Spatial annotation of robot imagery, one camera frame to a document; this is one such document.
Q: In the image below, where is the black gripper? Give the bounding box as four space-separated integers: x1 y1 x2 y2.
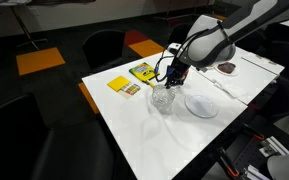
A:
165 58 192 90

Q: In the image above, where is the cut crystal glass jar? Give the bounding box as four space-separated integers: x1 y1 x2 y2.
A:
151 83 178 113

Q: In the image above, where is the clear round glass lid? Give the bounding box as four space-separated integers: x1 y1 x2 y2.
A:
184 94 220 119

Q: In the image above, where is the yellow green crayon box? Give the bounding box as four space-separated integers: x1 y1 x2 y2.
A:
128 61 160 89

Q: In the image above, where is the white card with colour stripes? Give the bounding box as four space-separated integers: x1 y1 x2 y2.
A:
118 82 142 100

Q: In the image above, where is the black office chair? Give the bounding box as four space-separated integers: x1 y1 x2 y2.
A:
166 22 194 46
0 92 119 180
81 28 127 73
259 76 289 125

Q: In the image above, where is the dark brown crossed bread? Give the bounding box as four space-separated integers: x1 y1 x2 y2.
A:
217 61 237 75

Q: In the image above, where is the yellow sticky note pad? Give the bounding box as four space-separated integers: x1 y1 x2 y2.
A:
106 75 132 93

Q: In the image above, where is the white round plate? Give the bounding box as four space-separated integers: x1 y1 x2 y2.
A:
214 60 241 77

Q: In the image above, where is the orange black clamp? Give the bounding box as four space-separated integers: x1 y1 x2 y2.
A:
217 146 242 180
242 123 267 143

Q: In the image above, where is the black perforated breadboard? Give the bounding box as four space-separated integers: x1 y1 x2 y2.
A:
213 126 289 180

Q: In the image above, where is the black tripod stand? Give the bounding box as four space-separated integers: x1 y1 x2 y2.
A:
9 3 49 52

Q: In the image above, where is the thin black forearm cable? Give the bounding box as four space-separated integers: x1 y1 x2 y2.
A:
154 19 228 84

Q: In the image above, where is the silver aluminium rail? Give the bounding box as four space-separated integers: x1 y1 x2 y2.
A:
258 135 289 158

